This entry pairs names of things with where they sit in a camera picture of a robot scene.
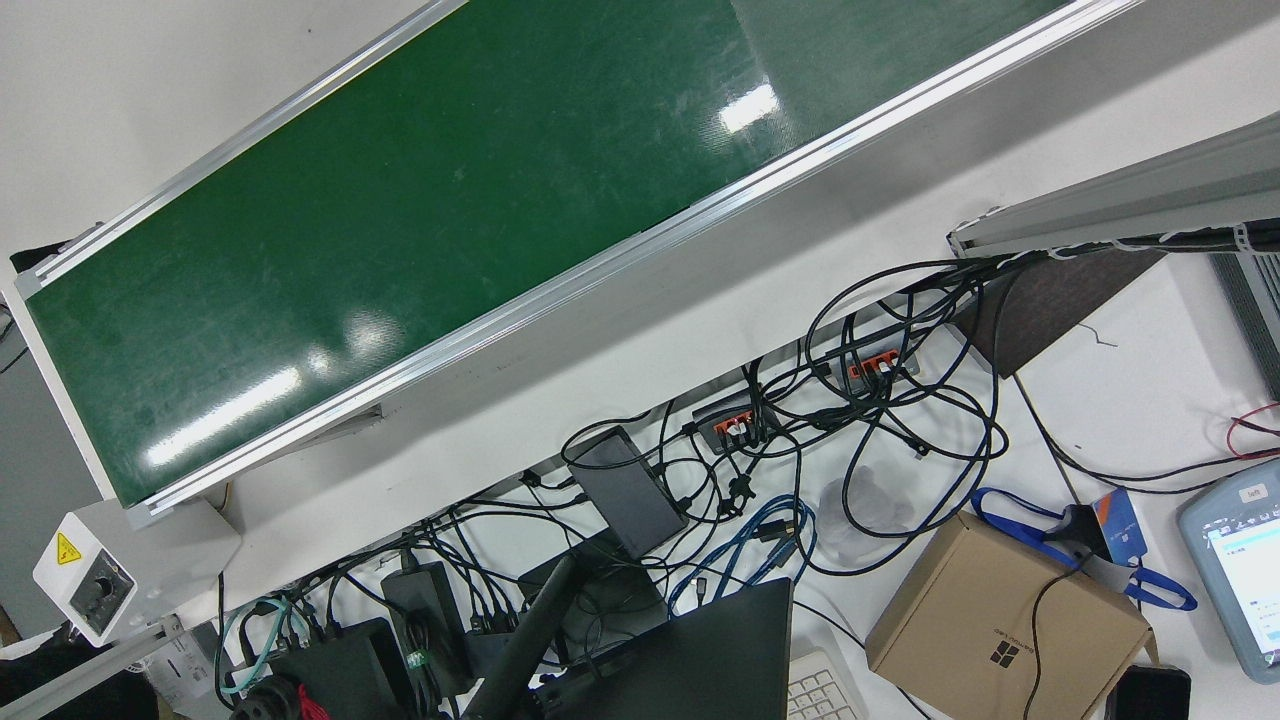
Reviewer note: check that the grey teach pendant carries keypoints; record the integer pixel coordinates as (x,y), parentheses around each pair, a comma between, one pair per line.
(1240,570)

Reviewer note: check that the dark brown panel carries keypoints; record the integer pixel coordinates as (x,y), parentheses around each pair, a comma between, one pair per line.
(1050,305)

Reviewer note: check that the black monitor stand pole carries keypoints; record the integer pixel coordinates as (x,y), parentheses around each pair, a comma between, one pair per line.
(530,630)

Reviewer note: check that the white conveyor speed controller box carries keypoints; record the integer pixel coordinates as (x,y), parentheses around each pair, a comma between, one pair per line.
(120,570)

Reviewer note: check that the black network switch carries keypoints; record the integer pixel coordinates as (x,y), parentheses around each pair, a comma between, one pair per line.
(735,425)

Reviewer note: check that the power strip orange switches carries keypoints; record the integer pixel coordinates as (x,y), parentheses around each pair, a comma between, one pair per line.
(880,365)

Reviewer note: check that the black monitor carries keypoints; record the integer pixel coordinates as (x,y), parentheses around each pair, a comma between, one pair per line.
(700,660)

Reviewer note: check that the aluminium profile beam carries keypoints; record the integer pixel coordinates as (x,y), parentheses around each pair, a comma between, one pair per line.
(1150,200)

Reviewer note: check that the crumpled clear plastic bag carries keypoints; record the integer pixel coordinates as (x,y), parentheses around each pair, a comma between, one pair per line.
(865,505)

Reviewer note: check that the small white box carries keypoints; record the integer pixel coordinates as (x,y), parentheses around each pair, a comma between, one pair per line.
(185,668)

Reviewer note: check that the black electronics box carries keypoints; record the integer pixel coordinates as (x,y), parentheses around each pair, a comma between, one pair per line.
(345,670)

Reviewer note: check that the brown cardboard box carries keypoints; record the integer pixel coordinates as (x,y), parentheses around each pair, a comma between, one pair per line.
(980,620)

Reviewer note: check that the green conveyor belt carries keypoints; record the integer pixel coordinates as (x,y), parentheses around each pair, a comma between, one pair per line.
(450,200)

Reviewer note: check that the black laptop adapter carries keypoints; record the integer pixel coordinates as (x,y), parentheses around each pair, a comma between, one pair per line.
(420,610)

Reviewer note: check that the white keyboard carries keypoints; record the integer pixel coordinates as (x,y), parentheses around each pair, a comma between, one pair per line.
(820,695)

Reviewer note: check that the orange blue small box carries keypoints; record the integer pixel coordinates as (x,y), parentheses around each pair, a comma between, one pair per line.
(1125,525)

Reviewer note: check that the black power brick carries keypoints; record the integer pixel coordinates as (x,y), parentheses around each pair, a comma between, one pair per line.
(625,490)

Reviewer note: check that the grey ribbed power box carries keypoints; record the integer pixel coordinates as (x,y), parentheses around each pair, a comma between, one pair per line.
(1258,310)

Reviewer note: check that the black phone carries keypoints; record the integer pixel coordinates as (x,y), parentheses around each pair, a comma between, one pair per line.
(1150,692)

